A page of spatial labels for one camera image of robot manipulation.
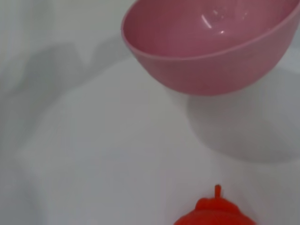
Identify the pink plastic bowl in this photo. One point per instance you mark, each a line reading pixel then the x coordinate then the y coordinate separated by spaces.
pixel 204 70

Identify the orange toy fruit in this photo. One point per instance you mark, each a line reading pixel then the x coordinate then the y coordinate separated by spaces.
pixel 215 213

